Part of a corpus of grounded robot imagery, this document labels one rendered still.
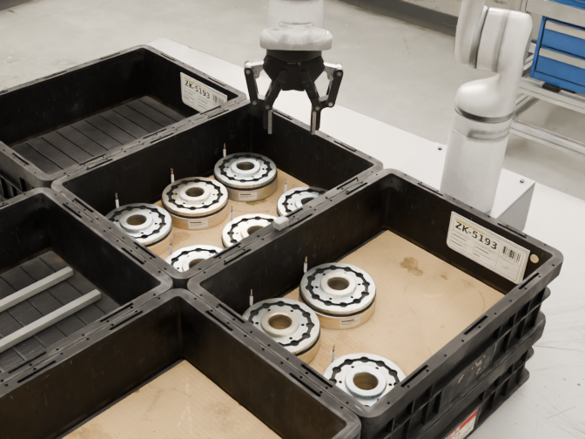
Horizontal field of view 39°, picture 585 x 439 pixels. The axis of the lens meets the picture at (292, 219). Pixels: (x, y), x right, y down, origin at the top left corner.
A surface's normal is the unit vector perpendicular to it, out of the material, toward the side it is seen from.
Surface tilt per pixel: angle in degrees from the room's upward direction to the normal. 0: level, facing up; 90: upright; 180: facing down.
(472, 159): 90
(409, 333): 0
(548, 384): 0
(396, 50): 0
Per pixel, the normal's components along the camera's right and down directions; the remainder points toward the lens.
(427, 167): 0.04, -0.81
